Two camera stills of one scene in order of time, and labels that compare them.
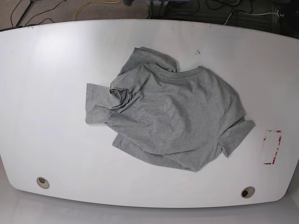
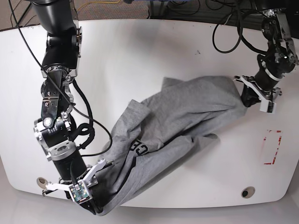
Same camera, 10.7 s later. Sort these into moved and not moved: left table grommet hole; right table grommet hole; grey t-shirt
Moved: grey t-shirt
Not moved: right table grommet hole; left table grommet hole
